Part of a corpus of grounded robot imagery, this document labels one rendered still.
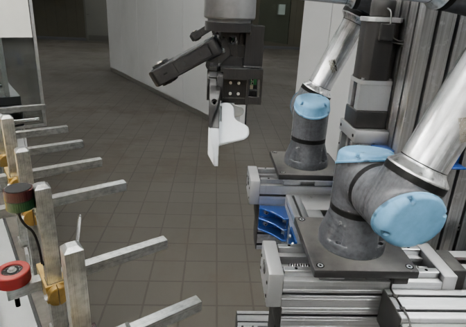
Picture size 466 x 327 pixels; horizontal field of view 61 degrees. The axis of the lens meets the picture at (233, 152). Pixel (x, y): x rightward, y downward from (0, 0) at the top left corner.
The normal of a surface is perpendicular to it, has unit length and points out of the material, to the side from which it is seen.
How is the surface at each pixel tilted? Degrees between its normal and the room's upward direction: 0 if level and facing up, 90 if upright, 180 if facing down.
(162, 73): 91
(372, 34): 90
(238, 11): 90
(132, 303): 0
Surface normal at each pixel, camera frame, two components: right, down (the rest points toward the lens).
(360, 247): -0.05, 0.04
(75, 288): 0.58, 0.30
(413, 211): 0.11, 0.46
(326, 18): -0.84, 0.15
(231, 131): 0.06, -0.22
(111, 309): 0.04, -0.94
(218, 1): -0.44, 0.29
